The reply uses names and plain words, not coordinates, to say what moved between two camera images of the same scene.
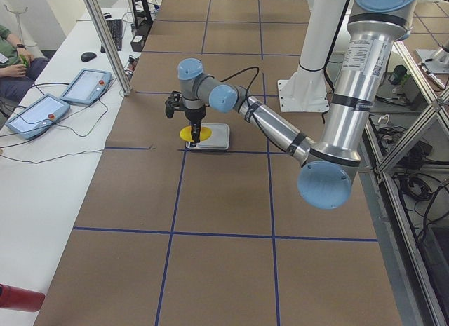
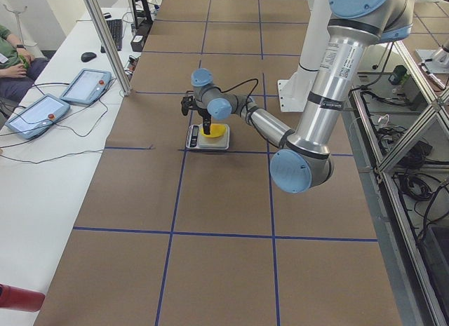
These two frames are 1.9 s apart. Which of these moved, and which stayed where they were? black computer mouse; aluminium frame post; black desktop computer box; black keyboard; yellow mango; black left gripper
Moved: yellow mango; black left gripper
Stayed: black desktop computer box; black keyboard; aluminium frame post; black computer mouse
